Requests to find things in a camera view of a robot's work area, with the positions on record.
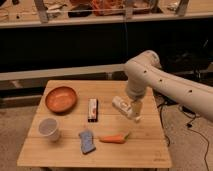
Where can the blue sponge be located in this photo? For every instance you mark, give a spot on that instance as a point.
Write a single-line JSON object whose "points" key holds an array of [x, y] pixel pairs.
{"points": [[87, 144]]}

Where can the wooden table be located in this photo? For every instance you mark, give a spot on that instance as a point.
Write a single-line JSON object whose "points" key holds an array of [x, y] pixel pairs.
{"points": [[145, 147]]}

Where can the orange wooden bowl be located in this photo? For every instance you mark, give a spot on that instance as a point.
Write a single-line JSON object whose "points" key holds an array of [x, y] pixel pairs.
{"points": [[61, 99]]}

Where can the orange carrot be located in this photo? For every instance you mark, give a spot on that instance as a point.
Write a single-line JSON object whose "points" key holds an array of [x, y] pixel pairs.
{"points": [[118, 138]]}

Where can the beige gripper end piece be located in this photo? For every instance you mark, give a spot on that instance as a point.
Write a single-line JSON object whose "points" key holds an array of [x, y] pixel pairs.
{"points": [[136, 107]]}

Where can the translucent plastic cup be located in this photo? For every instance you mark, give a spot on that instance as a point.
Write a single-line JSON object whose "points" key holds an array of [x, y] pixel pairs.
{"points": [[49, 129]]}

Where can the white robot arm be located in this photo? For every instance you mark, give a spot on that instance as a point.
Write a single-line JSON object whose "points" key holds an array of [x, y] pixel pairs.
{"points": [[143, 71]]}

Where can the long shelf bench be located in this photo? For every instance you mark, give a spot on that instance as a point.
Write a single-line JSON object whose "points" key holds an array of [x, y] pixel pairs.
{"points": [[41, 13]]}

